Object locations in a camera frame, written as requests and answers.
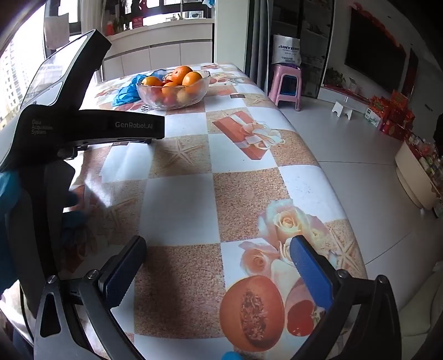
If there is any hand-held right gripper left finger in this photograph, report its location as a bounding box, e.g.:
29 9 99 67
33 235 148 360

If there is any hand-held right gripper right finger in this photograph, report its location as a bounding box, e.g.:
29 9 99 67
289 235 402 360

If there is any clear glass bowl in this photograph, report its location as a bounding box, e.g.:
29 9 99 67
136 69 211 110

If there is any person's left hand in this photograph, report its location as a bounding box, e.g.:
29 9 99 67
0 171 87 295

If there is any blue plastic bag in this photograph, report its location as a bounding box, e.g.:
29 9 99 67
111 71 174 107

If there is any white hanging cloth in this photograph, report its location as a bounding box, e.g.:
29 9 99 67
44 13 71 50

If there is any white cabinet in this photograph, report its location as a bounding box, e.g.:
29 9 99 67
102 17 215 82

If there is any white round stand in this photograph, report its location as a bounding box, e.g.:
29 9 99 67
395 140 438 210

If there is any small white step stool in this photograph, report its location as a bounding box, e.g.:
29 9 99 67
331 100 357 120

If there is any stack of red gift boxes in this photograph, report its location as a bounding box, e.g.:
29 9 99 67
363 89 416 141

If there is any grey curtain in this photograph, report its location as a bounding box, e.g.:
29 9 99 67
244 0 274 92

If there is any pink plastic stool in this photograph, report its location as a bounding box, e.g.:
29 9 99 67
267 64 302 111

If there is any dark glass shelf unit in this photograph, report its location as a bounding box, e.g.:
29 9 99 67
272 0 334 99

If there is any black wall television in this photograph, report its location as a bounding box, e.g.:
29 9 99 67
344 7 406 94

